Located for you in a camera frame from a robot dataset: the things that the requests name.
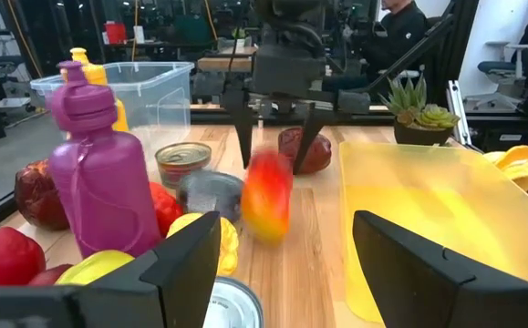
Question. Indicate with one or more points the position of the purple plastic squeeze bottle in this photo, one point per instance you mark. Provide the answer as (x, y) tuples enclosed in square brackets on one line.
[(104, 182)]

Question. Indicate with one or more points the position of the yellow translucent plastic tray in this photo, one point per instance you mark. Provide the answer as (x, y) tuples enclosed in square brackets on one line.
[(427, 191)]

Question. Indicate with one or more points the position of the red-labelled tin can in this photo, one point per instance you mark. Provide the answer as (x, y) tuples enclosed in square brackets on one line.
[(181, 159)]

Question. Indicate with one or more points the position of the yellow plastic squeeze bottle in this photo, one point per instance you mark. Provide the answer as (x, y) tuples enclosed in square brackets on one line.
[(97, 75)]

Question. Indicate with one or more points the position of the orange red toy mango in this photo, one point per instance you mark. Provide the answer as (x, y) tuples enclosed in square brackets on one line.
[(267, 200)]

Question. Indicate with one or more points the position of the dark red bumpy toy fruit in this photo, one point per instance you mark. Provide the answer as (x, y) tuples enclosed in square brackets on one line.
[(318, 152)]

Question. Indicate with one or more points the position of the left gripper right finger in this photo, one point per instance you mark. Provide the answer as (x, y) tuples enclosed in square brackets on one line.
[(427, 291)]

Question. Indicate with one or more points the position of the person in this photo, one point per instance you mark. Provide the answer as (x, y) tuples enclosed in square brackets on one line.
[(400, 32)]

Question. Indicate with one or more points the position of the silver tin can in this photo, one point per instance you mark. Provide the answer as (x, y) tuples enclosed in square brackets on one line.
[(234, 307)]

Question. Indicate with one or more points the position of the potted succulent plant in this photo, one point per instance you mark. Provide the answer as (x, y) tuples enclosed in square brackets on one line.
[(421, 134)]

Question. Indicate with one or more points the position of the red storage box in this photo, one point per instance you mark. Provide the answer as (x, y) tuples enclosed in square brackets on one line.
[(115, 33)]

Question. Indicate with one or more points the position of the maroon glossy toy fruit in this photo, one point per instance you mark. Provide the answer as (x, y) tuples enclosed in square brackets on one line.
[(35, 200)]

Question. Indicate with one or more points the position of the red round toy fruit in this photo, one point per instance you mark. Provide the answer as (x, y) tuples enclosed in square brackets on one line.
[(3, 257), (167, 209)]

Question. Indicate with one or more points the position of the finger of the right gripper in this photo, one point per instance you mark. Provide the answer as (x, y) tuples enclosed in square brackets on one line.
[(245, 136), (308, 141)]

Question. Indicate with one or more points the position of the yellow toy pear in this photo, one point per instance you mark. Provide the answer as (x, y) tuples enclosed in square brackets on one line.
[(229, 246)]

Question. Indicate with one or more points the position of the small dark red toy fruit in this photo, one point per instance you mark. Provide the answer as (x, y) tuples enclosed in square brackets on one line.
[(47, 277)]

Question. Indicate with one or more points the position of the blue-labelled tin can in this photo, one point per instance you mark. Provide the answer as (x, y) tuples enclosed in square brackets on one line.
[(211, 193)]

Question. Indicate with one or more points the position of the yellow orange toy starfruit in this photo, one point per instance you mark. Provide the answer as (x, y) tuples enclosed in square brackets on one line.
[(519, 168)]

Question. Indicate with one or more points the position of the wooden workbench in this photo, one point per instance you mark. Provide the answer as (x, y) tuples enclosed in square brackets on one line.
[(227, 61)]

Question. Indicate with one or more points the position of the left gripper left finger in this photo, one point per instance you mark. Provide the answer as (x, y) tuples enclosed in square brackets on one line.
[(163, 291)]

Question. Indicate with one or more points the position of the office chair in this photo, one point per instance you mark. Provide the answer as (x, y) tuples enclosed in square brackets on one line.
[(496, 68)]

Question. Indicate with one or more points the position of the yellow-green toy fruit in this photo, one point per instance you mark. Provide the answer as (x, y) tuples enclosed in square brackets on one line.
[(95, 269)]

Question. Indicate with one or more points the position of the clear plastic bin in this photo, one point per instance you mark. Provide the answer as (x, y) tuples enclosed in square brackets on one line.
[(154, 95)]

